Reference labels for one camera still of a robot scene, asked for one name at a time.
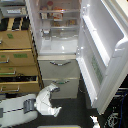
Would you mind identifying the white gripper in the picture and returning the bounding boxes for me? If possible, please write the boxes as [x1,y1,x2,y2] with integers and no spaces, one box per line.
[47,107,62,117]

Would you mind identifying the lower fridge drawer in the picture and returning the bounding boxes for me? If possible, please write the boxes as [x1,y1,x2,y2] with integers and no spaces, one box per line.
[43,79,79,99]

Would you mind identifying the wooden drawer cabinet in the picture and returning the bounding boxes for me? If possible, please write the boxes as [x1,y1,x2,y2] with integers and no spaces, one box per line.
[0,17,42,95]

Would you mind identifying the food items on shelf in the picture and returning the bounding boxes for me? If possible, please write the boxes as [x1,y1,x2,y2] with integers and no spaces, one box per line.
[39,0,79,27]

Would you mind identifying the upper fridge drawer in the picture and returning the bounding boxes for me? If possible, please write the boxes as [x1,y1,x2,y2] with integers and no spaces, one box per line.
[39,59,80,79]

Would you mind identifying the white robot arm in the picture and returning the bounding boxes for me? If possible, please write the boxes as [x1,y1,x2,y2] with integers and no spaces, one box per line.
[0,84,61,128]

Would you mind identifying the fridge drawer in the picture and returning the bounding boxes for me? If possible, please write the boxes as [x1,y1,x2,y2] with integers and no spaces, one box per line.
[43,79,79,99]
[39,59,80,79]

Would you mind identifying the grey box on cabinet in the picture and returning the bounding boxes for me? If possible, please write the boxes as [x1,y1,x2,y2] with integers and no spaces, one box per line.
[0,6,27,17]

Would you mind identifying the white fridge body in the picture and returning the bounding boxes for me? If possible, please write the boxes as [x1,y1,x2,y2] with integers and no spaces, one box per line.
[25,0,80,63]

